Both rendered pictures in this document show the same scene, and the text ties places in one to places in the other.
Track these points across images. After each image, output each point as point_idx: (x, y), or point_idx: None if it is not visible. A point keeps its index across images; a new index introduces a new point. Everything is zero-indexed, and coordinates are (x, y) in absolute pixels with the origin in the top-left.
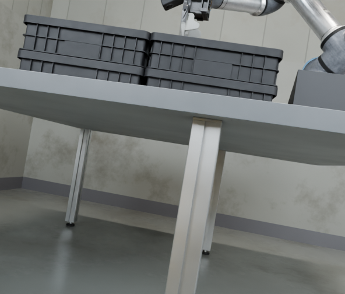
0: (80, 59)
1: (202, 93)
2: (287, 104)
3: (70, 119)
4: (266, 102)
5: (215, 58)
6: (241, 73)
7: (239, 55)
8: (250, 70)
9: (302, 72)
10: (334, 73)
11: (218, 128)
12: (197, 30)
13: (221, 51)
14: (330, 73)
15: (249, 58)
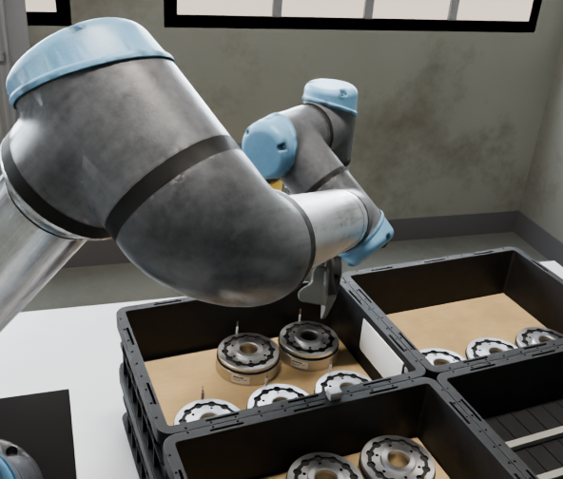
0: None
1: (185, 296)
2: (115, 303)
3: None
4: (132, 302)
5: (231, 317)
6: (184, 342)
7: (193, 315)
8: (169, 338)
9: (57, 394)
10: None
11: None
12: (305, 287)
13: (224, 307)
14: None
15: (175, 320)
